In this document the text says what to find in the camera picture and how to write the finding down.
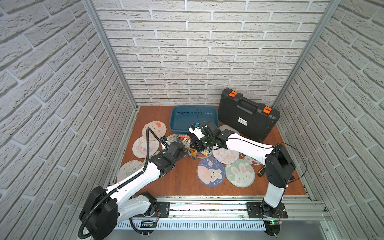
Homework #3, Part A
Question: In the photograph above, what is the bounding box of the colourful cartoon coaster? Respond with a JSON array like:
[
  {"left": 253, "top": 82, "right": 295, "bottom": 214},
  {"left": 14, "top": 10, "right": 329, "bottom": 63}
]
[{"left": 177, "top": 134, "right": 191, "bottom": 149}]

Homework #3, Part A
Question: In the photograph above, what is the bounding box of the blue pink bunny coaster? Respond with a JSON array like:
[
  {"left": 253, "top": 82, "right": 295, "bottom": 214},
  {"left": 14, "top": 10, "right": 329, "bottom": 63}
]
[{"left": 197, "top": 158, "right": 226, "bottom": 187}]

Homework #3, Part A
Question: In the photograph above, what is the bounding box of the blue bear coaster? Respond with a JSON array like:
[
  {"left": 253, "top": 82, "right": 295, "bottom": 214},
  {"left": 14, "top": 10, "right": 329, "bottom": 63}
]
[{"left": 189, "top": 147, "right": 213, "bottom": 160}]

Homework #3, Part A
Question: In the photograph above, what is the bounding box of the pale white coaster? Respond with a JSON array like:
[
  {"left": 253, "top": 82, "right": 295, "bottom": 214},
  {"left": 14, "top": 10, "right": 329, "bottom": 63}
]
[{"left": 219, "top": 125, "right": 240, "bottom": 135}]

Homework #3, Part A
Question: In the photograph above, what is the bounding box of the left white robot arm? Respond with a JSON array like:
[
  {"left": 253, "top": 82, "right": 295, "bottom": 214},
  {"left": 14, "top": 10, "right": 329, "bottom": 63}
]
[{"left": 78, "top": 142, "right": 188, "bottom": 240}]

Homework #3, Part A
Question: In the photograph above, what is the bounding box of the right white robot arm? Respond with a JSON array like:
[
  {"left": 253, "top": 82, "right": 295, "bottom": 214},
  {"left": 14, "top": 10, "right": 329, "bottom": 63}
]
[{"left": 189, "top": 122, "right": 296, "bottom": 210}]

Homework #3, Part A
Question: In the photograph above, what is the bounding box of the teal plastic storage box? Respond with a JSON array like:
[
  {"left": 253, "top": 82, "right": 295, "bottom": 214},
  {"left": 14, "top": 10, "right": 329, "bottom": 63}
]
[{"left": 170, "top": 106, "right": 219, "bottom": 135}]

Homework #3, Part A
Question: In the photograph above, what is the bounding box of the white bear flower coaster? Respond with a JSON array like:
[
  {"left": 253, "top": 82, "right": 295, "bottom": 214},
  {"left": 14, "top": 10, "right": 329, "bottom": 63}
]
[{"left": 160, "top": 134, "right": 178, "bottom": 150}]

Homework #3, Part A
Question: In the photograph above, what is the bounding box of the pink rainbow unicorn coaster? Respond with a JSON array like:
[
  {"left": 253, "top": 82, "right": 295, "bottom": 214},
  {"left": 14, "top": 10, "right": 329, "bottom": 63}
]
[{"left": 132, "top": 137, "right": 159, "bottom": 159}]

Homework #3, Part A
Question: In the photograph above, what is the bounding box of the black plastic tool case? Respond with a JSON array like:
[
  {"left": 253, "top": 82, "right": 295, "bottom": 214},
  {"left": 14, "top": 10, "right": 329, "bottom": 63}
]
[{"left": 218, "top": 89, "right": 281, "bottom": 143}]

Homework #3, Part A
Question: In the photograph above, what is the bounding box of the green white bunny coaster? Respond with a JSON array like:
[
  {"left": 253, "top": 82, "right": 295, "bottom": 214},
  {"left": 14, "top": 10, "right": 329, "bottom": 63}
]
[{"left": 226, "top": 159, "right": 255, "bottom": 188}]

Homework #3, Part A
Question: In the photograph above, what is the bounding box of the butterfly pastel coaster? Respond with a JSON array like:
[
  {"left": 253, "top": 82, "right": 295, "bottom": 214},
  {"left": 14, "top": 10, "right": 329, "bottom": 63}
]
[{"left": 117, "top": 160, "right": 145, "bottom": 182}]

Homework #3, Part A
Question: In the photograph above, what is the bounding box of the black yellow screwdriver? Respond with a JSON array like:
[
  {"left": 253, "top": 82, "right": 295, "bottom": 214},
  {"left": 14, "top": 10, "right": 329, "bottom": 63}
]
[{"left": 258, "top": 168, "right": 266, "bottom": 177}]

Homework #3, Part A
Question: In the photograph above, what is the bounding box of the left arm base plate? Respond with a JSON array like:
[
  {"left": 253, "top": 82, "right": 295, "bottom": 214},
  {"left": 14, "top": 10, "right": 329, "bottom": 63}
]
[{"left": 143, "top": 202, "right": 171, "bottom": 218}]

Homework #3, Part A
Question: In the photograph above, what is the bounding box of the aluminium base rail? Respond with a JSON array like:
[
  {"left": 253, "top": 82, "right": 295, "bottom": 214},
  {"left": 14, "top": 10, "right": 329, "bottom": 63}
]
[{"left": 114, "top": 196, "right": 332, "bottom": 231}]

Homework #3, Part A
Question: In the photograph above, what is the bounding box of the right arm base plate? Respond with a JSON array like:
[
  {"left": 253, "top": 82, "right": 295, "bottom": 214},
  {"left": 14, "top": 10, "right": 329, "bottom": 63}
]
[{"left": 246, "top": 201, "right": 288, "bottom": 219}]

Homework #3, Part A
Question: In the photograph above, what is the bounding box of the aluminium corner post left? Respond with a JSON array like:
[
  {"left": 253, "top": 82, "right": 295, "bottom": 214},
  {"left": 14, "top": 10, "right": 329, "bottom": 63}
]
[{"left": 84, "top": 0, "right": 139, "bottom": 111}]

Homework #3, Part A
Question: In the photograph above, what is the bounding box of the aluminium corner post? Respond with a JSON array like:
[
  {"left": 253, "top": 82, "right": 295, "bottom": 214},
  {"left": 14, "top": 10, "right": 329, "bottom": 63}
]
[
  {"left": 272, "top": 0, "right": 341, "bottom": 109},
  {"left": 84, "top": 0, "right": 139, "bottom": 111}
]

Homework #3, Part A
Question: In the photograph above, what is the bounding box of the aluminium corner post right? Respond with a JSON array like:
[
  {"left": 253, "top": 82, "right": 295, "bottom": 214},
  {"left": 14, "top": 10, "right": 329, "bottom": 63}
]
[{"left": 272, "top": 0, "right": 341, "bottom": 109}]

